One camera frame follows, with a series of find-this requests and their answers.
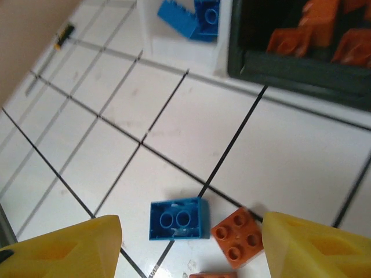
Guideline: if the black plastic container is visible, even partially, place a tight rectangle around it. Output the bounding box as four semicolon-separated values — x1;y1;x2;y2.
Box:
227;0;371;113

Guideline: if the long blue lego brick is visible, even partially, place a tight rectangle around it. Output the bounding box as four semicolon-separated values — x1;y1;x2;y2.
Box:
157;0;201;40

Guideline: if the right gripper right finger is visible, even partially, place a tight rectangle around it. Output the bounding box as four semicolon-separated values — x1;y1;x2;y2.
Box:
262;211;371;278

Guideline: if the white plastic container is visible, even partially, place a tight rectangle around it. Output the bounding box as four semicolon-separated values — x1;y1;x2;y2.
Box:
136;0;233;79

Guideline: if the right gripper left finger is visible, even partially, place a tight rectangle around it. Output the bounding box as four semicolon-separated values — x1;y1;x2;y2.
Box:
0;214;123;278

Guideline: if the yellow black screwdriver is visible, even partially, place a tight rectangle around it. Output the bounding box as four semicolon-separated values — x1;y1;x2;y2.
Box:
25;24;77;97

